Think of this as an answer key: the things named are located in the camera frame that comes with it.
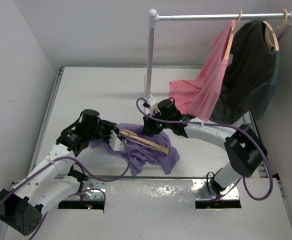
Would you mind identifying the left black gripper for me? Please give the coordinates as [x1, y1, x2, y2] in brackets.
[87, 119, 119, 144]

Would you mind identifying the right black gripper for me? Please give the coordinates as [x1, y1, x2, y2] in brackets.
[142, 109, 172, 137]

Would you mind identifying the purple t shirt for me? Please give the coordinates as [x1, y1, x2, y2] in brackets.
[89, 123, 180, 176]

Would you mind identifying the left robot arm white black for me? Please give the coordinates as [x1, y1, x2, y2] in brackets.
[0, 109, 119, 236]

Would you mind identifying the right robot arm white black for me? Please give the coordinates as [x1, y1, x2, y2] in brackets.
[137, 97, 271, 202]

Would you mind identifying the pink t shirt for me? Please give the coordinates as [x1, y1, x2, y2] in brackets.
[168, 20, 236, 121]

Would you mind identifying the dark grey t shirt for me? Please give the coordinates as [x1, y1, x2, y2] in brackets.
[209, 20, 281, 125]

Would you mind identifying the wooden hanger holding pink shirt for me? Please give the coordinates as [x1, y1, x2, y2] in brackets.
[223, 9, 243, 60]

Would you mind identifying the wooden hanger holding dark shirt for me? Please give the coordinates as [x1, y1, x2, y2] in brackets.
[262, 8, 288, 51]

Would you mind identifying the silver clothes rack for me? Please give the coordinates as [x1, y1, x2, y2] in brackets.
[145, 9, 292, 99]

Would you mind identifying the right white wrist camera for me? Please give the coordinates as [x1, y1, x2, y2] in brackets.
[146, 98, 158, 116]

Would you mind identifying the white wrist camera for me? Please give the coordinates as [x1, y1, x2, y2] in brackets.
[146, 98, 158, 116]
[108, 130, 125, 152]

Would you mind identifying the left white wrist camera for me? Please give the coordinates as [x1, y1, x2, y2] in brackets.
[108, 130, 125, 152]

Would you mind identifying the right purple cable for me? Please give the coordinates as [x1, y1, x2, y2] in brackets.
[135, 97, 274, 201]

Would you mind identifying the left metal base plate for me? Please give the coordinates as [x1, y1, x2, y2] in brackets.
[69, 180, 106, 202]

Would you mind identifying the metal base plate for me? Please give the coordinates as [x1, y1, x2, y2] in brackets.
[192, 179, 240, 201]
[69, 180, 106, 202]

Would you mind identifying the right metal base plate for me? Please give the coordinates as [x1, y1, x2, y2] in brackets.
[192, 179, 240, 201]

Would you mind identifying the aluminium table frame rail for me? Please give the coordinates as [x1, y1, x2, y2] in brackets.
[0, 66, 65, 240]

